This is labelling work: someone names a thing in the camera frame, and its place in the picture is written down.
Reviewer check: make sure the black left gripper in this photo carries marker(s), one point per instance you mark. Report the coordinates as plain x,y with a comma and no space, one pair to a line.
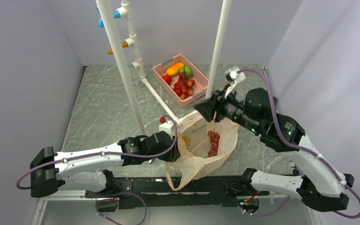
173,156

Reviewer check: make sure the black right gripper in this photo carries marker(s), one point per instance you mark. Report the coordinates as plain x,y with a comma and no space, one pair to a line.
206,108

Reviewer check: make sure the red fake strawberry bunch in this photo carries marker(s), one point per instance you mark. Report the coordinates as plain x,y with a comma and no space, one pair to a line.
184,87

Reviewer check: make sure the translucent orange plastic bag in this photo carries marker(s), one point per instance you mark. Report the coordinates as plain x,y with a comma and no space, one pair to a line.
194,145

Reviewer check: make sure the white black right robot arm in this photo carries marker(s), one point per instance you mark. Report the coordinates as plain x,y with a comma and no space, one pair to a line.
318,185

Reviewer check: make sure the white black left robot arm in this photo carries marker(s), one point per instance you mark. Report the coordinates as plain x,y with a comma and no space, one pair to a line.
88,170

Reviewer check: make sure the red fake grape bunch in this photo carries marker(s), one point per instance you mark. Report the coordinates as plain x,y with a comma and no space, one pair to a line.
214,138

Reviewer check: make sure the green fake custard apple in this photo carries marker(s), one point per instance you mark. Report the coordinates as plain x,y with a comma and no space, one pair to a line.
187,71

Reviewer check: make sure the red fake fruit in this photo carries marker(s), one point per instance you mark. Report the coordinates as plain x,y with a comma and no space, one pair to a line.
167,78

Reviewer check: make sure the yellow orange fake mango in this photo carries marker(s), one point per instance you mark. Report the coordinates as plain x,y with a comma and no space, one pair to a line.
174,69

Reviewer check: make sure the pink perforated plastic basket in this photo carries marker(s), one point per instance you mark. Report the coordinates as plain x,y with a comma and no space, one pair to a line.
201,81

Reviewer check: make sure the orange brass faucet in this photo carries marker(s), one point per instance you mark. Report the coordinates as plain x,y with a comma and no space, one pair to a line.
124,45

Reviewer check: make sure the blue plastic faucet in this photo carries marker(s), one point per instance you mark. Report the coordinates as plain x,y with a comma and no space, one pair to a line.
116,15

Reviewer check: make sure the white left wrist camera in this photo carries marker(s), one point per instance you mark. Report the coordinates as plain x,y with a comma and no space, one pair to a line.
168,125

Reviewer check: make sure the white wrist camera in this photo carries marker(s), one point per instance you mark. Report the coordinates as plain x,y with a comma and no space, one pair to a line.
168,125
234,77

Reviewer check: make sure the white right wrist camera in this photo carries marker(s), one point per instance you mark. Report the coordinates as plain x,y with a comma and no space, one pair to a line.
234,77

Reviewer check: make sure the white PVC pipe frame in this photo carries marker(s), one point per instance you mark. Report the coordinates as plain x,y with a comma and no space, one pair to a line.
110,27

